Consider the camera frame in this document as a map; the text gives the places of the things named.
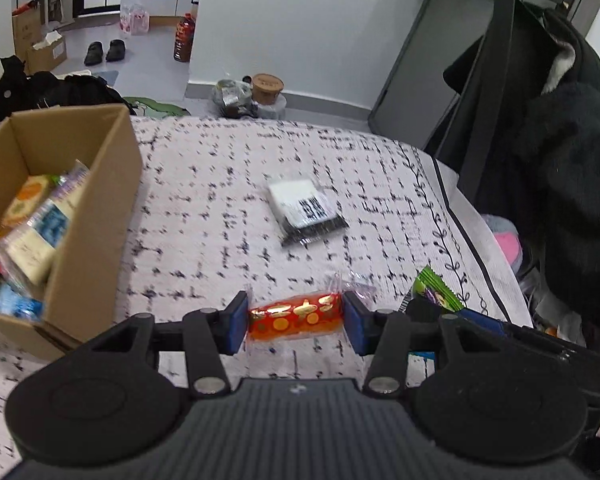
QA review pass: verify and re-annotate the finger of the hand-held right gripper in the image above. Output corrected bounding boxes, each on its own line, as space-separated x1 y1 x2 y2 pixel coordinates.
405 299 511 346

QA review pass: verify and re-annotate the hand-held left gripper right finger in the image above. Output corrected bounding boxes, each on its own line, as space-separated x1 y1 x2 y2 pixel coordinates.
342 291 483 397

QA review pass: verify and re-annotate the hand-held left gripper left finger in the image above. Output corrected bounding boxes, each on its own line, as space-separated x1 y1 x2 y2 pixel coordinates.
82 290 252 397

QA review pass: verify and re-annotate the orange red snack packet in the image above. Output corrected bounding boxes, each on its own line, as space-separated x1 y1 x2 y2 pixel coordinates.
247 272 378 343

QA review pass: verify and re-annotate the black and white snack packet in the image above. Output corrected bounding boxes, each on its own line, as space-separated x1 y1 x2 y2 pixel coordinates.
267 177 350 248

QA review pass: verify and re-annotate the small purple snack packet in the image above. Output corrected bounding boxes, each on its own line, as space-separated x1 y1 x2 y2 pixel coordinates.
47 159 91 211

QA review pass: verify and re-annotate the blue green snack packet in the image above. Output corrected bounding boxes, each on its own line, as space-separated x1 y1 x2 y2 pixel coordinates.
0 284 46 322

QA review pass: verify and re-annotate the large purple white bread packet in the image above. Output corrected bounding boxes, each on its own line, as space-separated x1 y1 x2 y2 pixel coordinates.
0 199 77 287

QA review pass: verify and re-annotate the orange sandwich cracker packet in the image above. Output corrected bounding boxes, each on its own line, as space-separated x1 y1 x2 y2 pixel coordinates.
0 174 57 235

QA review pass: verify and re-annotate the grey pink plush toy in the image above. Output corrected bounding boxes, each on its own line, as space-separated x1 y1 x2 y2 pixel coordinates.
481 213 525 270

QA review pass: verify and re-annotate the black coat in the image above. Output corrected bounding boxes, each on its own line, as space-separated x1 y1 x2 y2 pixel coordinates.
442 4 600 333

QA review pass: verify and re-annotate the dark plastic bag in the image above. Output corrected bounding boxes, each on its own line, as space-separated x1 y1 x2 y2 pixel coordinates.
209 77 255 119

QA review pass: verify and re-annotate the green cloth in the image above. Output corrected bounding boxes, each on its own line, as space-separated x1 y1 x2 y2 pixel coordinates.
124 96 192 119

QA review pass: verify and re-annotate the brown lidded cup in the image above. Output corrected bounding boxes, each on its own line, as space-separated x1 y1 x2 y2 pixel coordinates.
251 73 285 107

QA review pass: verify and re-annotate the dark grey door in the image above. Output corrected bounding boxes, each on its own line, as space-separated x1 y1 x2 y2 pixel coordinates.
367 0 600 157

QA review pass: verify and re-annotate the red brown oil bottle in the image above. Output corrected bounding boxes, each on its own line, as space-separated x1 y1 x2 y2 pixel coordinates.
173 12 196 64

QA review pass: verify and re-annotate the pile of dark clothes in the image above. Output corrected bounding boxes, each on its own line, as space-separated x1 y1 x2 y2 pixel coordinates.
0 56 137 130

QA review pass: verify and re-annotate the pink plastic bag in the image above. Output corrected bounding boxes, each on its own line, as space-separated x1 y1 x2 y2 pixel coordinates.
119 3 150 36

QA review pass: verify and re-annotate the small cardboard box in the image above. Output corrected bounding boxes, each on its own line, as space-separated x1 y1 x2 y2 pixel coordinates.
25 31 69 75

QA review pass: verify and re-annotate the tall cardboard box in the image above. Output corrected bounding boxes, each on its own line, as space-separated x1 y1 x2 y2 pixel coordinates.
12 6 44 57

